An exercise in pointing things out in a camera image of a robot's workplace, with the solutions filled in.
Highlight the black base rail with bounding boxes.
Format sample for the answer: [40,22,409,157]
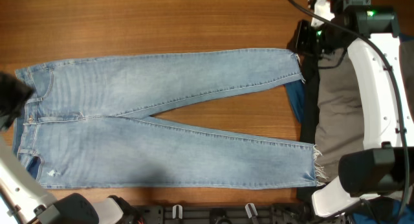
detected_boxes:
[136,203,354,224]

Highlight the light blue denim jeans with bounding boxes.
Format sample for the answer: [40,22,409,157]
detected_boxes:
[13,48,321,190]

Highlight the grey shorts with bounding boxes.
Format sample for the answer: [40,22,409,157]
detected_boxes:
[315,39,402,183]

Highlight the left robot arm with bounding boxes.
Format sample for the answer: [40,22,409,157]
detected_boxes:
[1,139,145,224]

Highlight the right black cable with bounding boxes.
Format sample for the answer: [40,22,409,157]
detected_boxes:
[283,0,411,224]

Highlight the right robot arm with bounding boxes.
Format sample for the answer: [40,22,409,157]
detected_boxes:
[295,0,413,218]

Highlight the dark blue garment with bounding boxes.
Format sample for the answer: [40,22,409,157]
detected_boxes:
[285,80,305,123]

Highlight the black garment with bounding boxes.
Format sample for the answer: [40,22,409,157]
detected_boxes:
[296,54,321,202]

